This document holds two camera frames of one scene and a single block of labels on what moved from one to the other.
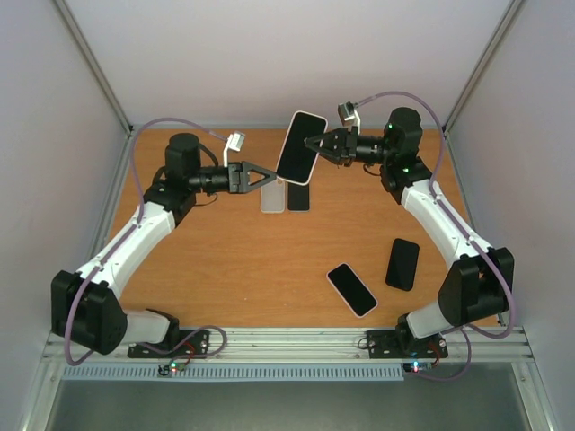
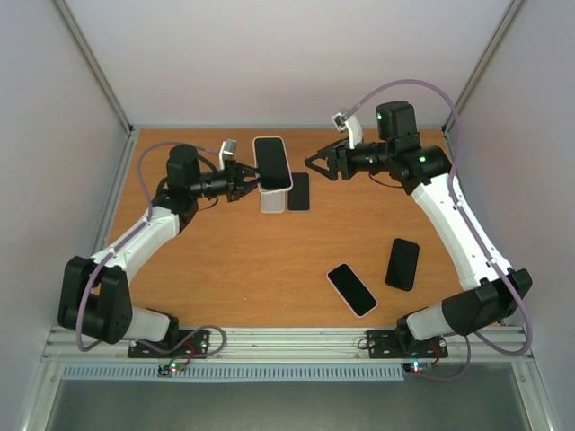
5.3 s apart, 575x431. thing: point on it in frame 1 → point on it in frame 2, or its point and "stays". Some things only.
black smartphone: [298, 197] stays
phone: [352, 290] stays
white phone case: [273, 197] stays
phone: [297, 161] → [270, 154]
